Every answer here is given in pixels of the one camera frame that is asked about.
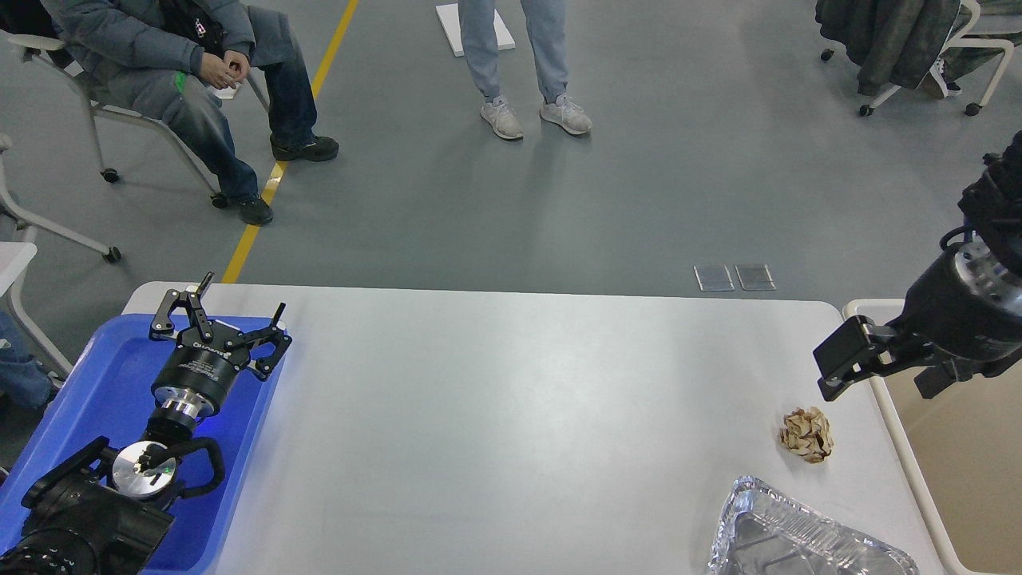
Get standing person grey trousers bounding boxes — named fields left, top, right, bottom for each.
left=458, top=0, right=593, bottom=141

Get blue plastic tray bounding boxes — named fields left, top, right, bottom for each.
left=1, top=314, right=279, bottom=574

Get white chair under person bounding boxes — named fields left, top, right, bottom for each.
left=10, top=35, right=271, bottom=225

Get white flat board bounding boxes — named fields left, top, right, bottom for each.
left=435, top=3, right=516, bottom=58

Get aluminium foil tray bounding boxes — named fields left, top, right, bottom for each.
left=706, top=476, right=919, bottom=574

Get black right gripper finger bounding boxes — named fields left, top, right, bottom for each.
left=812, top=315, right=897, bottom=402

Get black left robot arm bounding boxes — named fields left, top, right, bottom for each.
left=2, top=276, right=291, bottom=574

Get beige plastic bin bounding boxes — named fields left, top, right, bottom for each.
left=843, top=299, right=1022, bottom=575

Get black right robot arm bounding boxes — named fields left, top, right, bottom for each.
left=814, top=136, right=1021, bottom=402

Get white table at left edge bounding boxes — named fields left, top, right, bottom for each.
left=1, top=241, right=73, bottom=378

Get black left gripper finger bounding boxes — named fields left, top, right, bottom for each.
left=149, top=272, right=216, bottom=344
left=240, top=302, right=292, bottom=381

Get right floor metal plate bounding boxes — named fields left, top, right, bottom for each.
left=735, top=263, right=777, bottom=291

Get floor metal plate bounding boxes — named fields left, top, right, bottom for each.
left=735, top=263, right=777, bottom=291
left=693, top=263, right=736, bottom=292

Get white chair with dark coat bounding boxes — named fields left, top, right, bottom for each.
left=860, top=1, right=1020, bottom=116

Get dark coat on chair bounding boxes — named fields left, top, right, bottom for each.
left=815, top=1, right=961, bottom=96

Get person in jeans left edge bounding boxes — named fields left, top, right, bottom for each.
left=1, top=312, right=65, bottom=409

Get seated person grey jacket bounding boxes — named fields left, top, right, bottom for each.
left=43, top=1, right=339, bottom=225

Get left floor metal plate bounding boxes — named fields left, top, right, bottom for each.
left=693, top=263, right=736, bottom=292

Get white chair at left edge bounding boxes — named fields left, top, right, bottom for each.
left=1, top=157, right=123, bottom=263

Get crumpled brown paper ball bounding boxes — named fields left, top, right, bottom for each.
left=778, top=406, right=834, bottom=463

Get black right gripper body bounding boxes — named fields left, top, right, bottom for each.
left=889, top=250, right=1021, bottom=399

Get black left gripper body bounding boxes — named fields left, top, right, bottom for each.
left=151, top=320, right=271, bottom=418

